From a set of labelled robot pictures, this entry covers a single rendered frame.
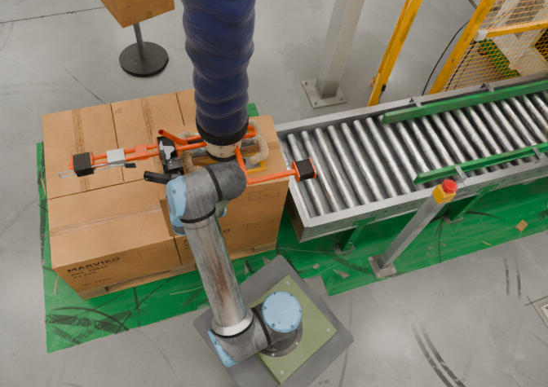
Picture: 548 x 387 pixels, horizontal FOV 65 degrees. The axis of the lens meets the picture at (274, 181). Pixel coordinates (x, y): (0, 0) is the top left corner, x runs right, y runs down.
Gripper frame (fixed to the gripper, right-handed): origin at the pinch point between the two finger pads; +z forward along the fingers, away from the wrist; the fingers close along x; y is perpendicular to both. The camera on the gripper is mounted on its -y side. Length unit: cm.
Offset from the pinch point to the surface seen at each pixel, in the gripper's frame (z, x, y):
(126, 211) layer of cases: 2, -53, -25
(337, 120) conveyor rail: 30, -49, 108
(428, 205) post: -49, -21, 118
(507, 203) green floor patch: -33, -105, 234
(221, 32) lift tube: -10, 68, 25
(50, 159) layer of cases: 46, -54, -61
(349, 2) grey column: 95, -15, 134
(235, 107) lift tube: -9.9, 31.2, 30.4
